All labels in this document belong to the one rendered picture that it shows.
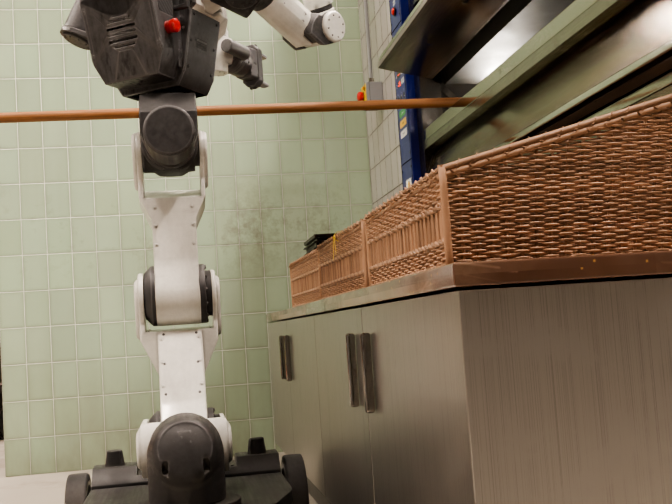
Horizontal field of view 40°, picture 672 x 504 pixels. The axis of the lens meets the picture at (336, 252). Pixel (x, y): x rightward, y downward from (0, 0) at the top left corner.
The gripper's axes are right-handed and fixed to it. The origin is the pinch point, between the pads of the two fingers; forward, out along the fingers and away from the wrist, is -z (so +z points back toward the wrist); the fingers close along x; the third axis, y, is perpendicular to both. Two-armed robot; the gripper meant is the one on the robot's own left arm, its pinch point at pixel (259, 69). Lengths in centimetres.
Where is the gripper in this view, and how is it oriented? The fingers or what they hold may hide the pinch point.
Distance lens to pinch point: 269.7
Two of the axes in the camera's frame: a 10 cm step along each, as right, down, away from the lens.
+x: 0.7, 9.9, -0.8
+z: -4.3, -0.5, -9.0
